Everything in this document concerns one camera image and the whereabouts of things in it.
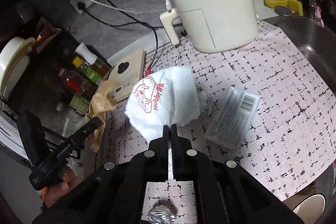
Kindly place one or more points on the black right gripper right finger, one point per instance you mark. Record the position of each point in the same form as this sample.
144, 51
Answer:
179, 145

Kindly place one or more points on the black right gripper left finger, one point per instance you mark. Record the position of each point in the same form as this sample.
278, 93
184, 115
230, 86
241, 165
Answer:
160, 146

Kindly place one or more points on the grey barcode cardboard box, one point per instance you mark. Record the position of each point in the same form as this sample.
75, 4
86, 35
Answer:
233, 120

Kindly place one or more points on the foil ball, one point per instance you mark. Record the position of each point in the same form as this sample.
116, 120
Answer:
163, 212

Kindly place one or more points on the white printed plastic bag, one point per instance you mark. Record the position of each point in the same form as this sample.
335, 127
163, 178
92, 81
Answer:
164, 98

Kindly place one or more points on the brown paper bag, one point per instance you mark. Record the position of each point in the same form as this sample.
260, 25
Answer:
101, 103

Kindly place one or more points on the cream kitchen scale board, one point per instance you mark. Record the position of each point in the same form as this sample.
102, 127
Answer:
125, 74

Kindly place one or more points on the steel kitchen sink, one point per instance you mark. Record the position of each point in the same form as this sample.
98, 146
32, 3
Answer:
317, 44

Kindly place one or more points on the person's left hand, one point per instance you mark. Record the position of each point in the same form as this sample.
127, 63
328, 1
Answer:
51, 195

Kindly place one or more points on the red-capped sauce bottle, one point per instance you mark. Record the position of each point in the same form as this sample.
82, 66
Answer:
74, 82

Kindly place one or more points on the yellow-capped green-label bottle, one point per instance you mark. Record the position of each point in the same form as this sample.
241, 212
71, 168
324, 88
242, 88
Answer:
85, 69

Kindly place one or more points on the white-capped oil bottle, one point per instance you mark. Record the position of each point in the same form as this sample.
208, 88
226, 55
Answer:
93, 60

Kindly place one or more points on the white rice cooker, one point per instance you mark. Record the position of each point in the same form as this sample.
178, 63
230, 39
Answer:
14, 61

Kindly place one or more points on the cream air fryer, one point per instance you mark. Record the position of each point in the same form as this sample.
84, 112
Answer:
212, 25

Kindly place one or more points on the sink drain plug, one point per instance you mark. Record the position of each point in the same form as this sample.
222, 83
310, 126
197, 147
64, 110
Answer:
283, 11

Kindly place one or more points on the yellow sponge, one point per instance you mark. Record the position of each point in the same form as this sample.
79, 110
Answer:
296, 6

